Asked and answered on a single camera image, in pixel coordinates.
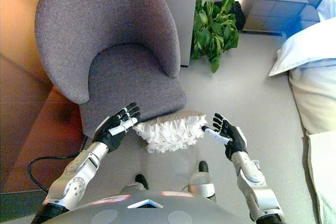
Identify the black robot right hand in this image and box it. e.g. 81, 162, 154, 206
203, 113, 248, 162

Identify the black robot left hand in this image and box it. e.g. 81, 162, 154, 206
91, 102, 142, 154

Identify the white fringed throw pillow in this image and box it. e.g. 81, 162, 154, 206
132, 110, 208, 154

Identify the white bed pillow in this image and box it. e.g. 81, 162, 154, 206
316, 0, 336, 22
269, 15, 336, 77

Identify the black robot right foot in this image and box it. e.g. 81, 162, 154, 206
198, 161, 210, 174

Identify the black robot foot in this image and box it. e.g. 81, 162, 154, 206
198, 161, 210, 174
134, 174, 149, 190

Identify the silver robot right leg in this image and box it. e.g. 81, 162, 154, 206
187, 171, 217, 204

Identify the silver robot leg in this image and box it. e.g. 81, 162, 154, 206
119, 182, 145, 195
187, 171, 217, 204

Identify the black robot left foot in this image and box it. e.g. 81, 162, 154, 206
134, 174, 149, 190

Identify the silver robot left leg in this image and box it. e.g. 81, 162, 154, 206
119, 182, 145, 195

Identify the white bed with sheets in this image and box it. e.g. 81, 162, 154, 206
288, 60, 336, 224

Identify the grey robot torso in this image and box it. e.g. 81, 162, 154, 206
41, 191, 250, 224

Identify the brown wooden cabinet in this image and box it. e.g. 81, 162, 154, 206
0, 0, 87, 193

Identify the grey fabric armchair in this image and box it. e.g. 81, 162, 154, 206
34, 0, 187, 137

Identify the green leafy potted plant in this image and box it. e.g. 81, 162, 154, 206
190, 0, 240, 74

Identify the black plant pot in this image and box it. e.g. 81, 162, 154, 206
230, 1, 247, 32

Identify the beige bedside nightstand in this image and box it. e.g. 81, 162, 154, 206
243, 0, 321, 36

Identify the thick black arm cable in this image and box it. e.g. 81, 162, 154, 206
27, 136, 89, 194

